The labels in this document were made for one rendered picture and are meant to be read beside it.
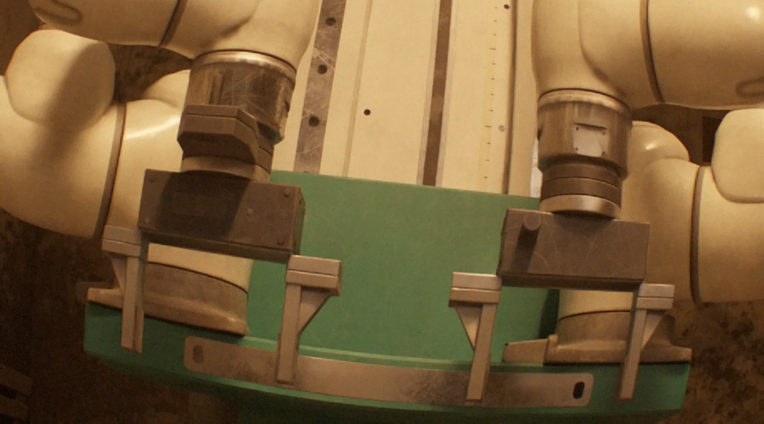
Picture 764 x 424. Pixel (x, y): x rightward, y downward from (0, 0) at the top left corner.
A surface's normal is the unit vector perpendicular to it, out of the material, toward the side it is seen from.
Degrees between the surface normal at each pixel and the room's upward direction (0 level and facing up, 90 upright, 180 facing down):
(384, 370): 90
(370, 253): 90
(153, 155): 87
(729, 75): 140
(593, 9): 87
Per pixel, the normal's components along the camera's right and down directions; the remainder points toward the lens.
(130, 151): 0.32, -0.27
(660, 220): -0.39, -0.28
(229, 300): 0.81, -0.15
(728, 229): -0.51, -0.07
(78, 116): 0.48, -0.14
